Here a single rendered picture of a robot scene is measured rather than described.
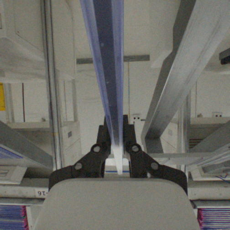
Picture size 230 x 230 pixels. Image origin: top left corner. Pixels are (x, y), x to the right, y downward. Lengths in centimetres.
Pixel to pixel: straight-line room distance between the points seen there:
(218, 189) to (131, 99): 161
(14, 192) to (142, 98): 190
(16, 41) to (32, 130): 54
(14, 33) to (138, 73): 179
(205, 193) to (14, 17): 117
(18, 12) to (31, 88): 205
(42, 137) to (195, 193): 97
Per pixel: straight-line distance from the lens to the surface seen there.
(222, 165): 63
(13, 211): 97
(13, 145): 55
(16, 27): 65
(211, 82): 262
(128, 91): 205
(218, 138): 56
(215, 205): 86
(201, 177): 72
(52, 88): 68
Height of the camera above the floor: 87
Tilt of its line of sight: 5 degrees up
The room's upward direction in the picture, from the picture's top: 178 degrees clockwise
